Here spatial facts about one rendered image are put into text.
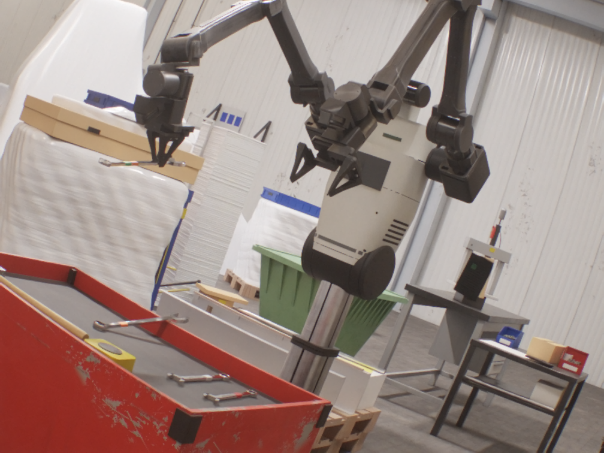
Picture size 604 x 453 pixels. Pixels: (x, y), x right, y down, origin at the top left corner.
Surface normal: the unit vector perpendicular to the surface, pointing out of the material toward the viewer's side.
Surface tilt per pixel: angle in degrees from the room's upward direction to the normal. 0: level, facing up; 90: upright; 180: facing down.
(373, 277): 90
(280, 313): 106
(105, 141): 90
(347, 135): 60
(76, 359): 90
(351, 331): 100
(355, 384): 90
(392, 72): 68
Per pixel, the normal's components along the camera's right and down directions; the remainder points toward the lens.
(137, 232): 0.68, 0.29
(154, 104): 0.82, 0.32
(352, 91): -0.29, -0.62
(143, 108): -0.51, 0.05
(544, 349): -0.61, -0.21
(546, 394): -0.37, -0.11
